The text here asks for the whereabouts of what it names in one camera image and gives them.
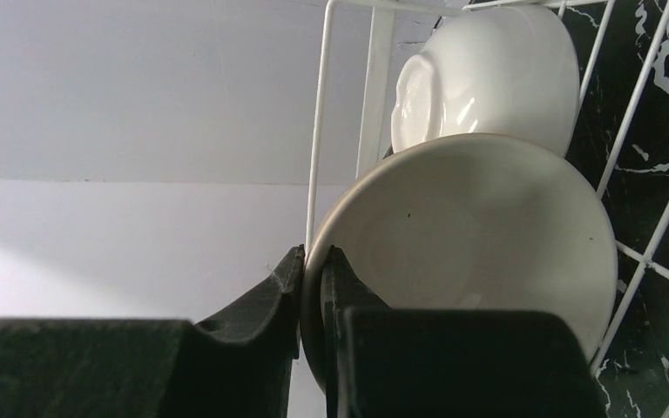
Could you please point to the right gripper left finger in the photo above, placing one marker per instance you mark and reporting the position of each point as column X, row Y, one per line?
column 235, row 363

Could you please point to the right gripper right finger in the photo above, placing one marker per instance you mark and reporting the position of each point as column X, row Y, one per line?
column 388, row 362

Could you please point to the floral beige bowl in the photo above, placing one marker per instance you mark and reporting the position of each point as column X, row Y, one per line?
column 477, row 221

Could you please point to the white wire dish rack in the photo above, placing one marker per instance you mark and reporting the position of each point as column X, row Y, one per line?
column 620, row 143

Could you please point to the plain white bowl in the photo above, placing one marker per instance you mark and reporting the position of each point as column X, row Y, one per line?
column 511, row 71

